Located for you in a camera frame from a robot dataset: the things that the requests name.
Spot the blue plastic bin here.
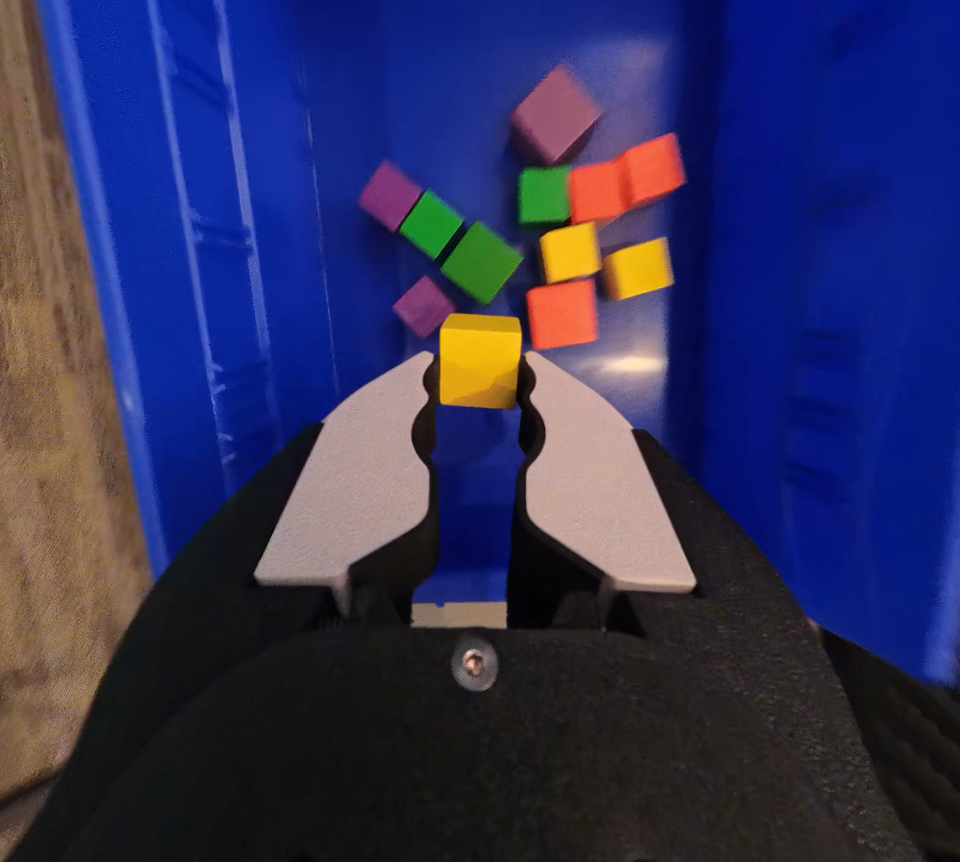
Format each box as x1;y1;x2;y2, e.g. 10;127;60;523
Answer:
16;0;960;688

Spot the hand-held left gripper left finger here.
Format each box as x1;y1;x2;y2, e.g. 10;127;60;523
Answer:
253;351;441;619

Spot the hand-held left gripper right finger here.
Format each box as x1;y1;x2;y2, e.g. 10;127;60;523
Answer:
508;351;699;629

